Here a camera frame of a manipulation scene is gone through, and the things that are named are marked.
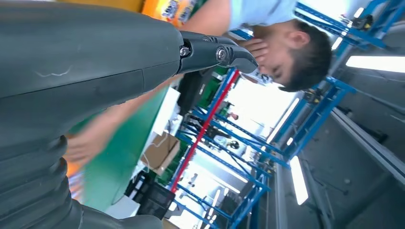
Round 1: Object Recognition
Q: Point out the pale grey table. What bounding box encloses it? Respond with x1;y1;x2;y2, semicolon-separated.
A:
104;195;141;219

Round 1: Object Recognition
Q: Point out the red rack pole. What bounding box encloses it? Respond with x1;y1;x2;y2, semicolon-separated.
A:
171;70;240;193

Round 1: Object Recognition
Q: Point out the ceiling light tube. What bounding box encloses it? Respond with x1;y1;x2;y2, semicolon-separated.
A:
288;156;309;206
345;55;405;74

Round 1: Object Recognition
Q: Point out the brown cardboard box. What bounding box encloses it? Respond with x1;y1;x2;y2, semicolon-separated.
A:
140;133;181;177

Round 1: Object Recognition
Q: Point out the orange detergent bottle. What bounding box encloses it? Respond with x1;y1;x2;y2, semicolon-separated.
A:
64;161;85;203
142;0;180;24
177;0;205;28

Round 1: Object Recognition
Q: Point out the green table mat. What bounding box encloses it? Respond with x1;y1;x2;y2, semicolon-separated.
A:
68;87;170;213

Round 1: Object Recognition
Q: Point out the person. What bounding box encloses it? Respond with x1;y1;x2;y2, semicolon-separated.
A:
63;0;333;167

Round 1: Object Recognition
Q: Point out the blue metal shelving rack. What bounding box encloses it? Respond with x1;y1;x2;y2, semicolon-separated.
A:
169;68;358;229
294;0;405;50

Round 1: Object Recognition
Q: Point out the black carrying case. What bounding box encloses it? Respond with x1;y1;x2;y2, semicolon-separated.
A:
176;68;219;116

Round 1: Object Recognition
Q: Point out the black office chair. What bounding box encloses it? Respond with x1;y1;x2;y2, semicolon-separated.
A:
125;175;177;221

